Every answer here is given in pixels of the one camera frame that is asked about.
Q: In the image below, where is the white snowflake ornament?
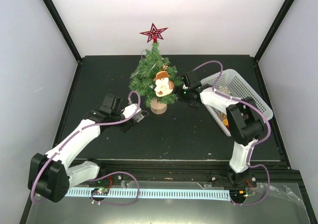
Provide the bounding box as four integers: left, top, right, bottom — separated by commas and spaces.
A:
219, 86, 231, 95

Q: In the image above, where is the clear battery box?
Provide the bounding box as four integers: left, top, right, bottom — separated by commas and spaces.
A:
132, 112, 145, 123

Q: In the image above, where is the white perforated plastic basket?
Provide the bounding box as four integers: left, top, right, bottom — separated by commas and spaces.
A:
201, 69, 273, 137

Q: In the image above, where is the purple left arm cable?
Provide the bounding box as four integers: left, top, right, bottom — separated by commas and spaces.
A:
30, 90, 142, 204

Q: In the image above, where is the small green christmas tree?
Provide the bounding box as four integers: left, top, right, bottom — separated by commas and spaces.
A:
129, 42, 182, 107

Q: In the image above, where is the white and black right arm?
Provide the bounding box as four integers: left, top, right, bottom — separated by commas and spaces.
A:
175, 71, 271, 186

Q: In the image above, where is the white slotted cable duct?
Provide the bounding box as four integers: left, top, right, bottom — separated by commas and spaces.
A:
66, 187, 231, 201

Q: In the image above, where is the black left rear frame post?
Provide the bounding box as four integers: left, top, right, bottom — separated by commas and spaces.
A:
42, 0, 82, 63

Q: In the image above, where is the black frame post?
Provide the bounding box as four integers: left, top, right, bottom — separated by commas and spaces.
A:
42, 0, 82, 63
254, 0, 295, 63

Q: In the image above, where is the red star tree topper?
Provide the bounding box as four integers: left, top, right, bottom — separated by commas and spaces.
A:
139, 23, 168, 43

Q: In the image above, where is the wooden santa ornament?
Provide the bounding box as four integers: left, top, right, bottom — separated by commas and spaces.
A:
154, 71, 174, 97

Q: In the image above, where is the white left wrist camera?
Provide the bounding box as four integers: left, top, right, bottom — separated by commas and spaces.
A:
122, 103, 142, 119

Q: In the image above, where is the black right rear frame post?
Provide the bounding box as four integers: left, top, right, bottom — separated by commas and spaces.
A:
254, 0, 295, 63

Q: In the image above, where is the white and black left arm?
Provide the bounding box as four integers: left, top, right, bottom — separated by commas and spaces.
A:
28, 95, 142, 203

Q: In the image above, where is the black aluminium frame rail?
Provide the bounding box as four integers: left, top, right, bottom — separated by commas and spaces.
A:
97, 159, 302, 183

